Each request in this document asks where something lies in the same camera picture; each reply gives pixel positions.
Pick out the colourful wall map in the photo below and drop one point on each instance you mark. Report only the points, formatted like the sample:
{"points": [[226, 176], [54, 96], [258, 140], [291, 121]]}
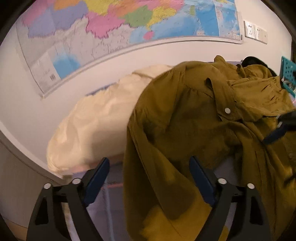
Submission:
{"points": [[59, 38]]}

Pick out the cream pillow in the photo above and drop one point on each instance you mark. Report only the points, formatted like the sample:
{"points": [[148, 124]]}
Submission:
{"points": [[96, 126]]}

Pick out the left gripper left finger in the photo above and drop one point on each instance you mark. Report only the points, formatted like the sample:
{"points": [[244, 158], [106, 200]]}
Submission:
{"points": [[48, 220]]}

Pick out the purple plaid bed sheet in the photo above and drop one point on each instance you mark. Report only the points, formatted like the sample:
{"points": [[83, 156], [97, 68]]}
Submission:
{"points": [[106, 208]]}

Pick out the teal plastic storage rack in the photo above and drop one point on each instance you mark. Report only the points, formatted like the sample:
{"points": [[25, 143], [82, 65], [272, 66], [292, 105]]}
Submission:
{"points": [[287, 75]]}

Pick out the white network wall plate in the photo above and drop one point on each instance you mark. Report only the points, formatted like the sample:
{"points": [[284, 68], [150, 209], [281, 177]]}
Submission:
{"points": [[264, 36]]}

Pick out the olive brown jacket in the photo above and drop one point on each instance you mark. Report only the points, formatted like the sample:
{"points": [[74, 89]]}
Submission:
{"points": [[208, 138]]}

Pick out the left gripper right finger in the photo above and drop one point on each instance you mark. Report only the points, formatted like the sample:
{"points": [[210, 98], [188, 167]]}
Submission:
{"points": [[250, 220]]}

